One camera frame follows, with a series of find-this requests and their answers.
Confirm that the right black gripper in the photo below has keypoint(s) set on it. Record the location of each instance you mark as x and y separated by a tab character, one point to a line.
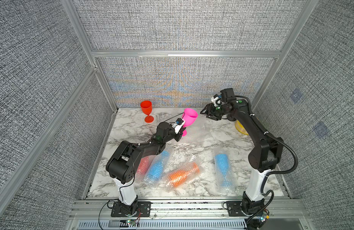
210	110

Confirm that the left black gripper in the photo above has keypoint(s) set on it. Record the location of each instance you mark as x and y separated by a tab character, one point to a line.
178	136

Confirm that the pink plastic wine glass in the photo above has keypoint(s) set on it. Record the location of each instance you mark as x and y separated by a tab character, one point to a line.
189	117

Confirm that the red plastic wine glass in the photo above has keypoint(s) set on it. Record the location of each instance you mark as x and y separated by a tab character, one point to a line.
146	107

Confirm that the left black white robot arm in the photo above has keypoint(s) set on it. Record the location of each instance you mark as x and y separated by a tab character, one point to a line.
124	163

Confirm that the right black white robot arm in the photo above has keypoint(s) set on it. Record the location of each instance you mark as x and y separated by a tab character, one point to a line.
265	155

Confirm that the wrapped red wine glass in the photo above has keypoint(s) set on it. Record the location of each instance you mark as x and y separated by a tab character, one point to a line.
143	167

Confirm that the wrapped blue wine glass left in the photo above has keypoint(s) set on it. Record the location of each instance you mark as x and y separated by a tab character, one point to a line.
157	167

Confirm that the wrapped blue wine glass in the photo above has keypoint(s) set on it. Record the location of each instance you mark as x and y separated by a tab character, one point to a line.
225	181
157	167

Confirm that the wrapped orange wine glass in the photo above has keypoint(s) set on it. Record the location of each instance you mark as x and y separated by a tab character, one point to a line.
182	175

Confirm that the wrapped blue wine glass right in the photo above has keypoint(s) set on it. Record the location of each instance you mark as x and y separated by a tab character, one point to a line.
225	181

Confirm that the yellow bowl with buns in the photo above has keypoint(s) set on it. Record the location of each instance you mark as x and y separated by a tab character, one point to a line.
239	127

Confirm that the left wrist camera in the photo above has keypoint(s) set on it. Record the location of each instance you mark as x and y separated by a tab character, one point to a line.
178	126

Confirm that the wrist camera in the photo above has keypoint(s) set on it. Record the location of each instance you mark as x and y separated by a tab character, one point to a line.
178	126
224	97

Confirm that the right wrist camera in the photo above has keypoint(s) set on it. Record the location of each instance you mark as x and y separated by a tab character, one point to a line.
224	97

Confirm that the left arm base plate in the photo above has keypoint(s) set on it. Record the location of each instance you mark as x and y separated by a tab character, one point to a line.
137	209

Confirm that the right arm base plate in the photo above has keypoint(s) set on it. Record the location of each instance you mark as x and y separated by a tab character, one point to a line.
236	209

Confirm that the aluminium front rail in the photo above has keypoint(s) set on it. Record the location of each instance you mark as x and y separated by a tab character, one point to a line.
189	209

